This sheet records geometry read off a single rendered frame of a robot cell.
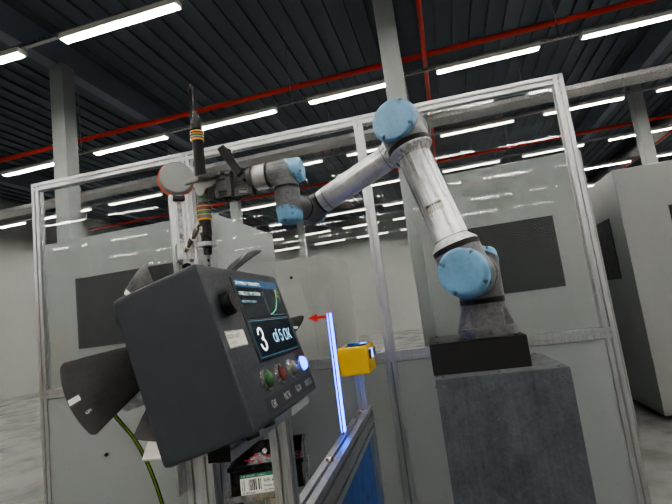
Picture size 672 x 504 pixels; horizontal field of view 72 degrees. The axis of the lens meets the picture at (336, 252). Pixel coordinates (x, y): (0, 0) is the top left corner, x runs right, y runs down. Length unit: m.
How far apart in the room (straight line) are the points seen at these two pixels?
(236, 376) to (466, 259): 0.71
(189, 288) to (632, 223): 4.32
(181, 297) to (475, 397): 0.81
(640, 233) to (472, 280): 3.60
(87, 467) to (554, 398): 2.12
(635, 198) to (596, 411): 2.83
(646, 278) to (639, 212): 0.55
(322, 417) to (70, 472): 1.26
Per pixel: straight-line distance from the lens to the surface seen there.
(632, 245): 4.60
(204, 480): 1.62
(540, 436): 1.20
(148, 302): 0.55
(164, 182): 2.21
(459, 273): 1.10
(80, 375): 1.53
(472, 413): 1.17
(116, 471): 2.58
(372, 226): 2.04
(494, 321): 1.23
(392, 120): 1.21
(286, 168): 1.37
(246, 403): 0.51
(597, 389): 2.11
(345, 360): 1.54
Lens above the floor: 1.18
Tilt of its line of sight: 8 degrees up
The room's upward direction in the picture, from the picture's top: 7 degrees counter-clockwise
